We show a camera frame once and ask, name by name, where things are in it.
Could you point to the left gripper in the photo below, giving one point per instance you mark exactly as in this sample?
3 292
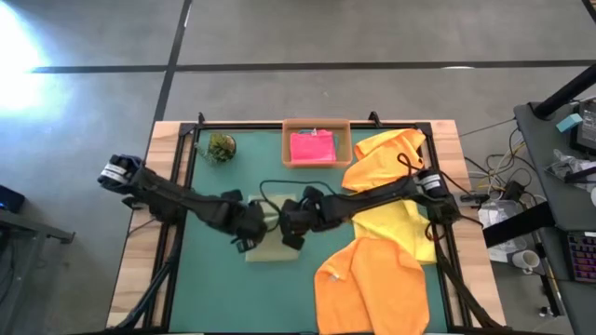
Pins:
244 221

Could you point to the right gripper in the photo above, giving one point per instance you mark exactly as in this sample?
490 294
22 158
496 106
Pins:
302 216

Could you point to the light green microfiber towel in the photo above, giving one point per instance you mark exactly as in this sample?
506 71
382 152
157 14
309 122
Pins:
270 251

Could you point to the pink microfiber towel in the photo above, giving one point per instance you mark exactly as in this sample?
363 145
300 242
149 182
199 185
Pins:
313 146

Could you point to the yellow microfiber towel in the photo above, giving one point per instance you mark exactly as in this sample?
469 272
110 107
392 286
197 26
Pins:
391 232

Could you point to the orange towel with white label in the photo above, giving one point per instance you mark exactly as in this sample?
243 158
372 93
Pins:
372 298

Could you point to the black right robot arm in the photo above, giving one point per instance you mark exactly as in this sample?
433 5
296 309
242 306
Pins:
382 197

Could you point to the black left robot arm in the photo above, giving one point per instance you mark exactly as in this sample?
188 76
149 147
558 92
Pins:
177 202

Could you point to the orange microfiber towel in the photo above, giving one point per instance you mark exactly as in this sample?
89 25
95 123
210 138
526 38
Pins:
386 158

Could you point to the teal table mat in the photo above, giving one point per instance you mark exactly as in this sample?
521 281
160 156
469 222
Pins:
223 288

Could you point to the small potted plant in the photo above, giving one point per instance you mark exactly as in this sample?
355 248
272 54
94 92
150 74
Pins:
221 148

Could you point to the translucent plastic bin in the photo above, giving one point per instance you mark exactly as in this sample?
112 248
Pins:
307 123

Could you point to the white paper bag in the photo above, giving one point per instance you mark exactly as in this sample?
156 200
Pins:
493 216

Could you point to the black equipment stand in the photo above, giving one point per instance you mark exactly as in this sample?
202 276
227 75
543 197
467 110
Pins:
37 225

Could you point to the black desk beam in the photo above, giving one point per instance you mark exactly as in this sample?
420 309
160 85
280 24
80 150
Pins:
517 225

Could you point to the white mug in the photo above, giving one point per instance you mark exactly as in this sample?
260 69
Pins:
526 259

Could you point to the black device with blue light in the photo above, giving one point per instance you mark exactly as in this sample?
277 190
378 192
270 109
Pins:
9 199

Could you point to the clear plastic bag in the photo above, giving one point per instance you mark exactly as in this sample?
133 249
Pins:
565 163

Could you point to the grey side desk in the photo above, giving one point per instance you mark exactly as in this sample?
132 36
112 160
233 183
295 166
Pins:
572 209

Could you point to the teal foam block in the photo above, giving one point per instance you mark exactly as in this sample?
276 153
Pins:
569 122

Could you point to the dark backlit keyboard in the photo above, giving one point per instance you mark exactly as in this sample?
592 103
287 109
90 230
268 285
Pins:
584 256

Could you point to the black pole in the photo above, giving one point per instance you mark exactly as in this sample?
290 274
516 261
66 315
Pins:
565 93

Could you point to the black desktop device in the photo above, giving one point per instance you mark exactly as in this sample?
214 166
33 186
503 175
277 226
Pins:
587 125

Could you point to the black table frame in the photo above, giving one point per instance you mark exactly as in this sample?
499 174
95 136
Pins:
242 125

